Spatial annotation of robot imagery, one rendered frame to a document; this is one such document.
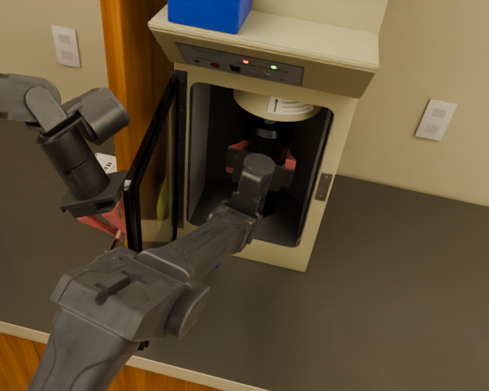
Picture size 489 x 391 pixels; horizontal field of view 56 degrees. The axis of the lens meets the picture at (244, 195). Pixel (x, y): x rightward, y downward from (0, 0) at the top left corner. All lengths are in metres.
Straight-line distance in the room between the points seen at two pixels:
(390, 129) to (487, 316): 0.53
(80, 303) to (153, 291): 0.06
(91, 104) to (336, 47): 0.35
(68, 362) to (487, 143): 1.21
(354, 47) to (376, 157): 0.74
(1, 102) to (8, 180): 0.70
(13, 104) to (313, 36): 0.41
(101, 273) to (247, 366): 0.57
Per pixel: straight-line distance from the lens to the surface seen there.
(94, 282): 0.40
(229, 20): 0.66
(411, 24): 1.22
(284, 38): 0.67
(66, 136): 0.67
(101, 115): 0.70
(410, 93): 1.29
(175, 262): 0.50
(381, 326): 1.06
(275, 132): 0.94
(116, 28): 0.74
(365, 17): 0.75
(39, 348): 1.14
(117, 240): 0.76
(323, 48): 0.66
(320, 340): 1.00
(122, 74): 0.77
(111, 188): 0.71
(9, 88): 0.65
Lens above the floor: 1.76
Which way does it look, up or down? 41 degrees down
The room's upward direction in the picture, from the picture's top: 8 degrees clockwise
